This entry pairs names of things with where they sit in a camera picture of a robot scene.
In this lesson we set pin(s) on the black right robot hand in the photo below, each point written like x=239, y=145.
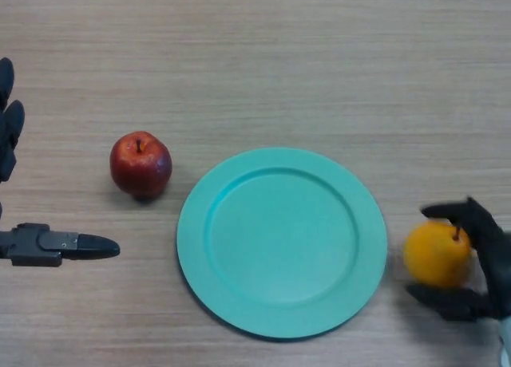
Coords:
x=493, y=255

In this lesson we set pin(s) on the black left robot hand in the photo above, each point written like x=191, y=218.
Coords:
x=32, y=245

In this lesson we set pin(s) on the yellow pear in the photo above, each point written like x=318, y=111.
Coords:
x=433, y=255

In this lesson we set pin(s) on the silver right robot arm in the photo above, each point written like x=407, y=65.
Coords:
x=506, y=343

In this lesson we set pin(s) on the teal round plate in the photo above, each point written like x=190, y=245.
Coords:
x=279, y=243

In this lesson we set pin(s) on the red apple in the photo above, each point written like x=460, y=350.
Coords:
x=139, y=167

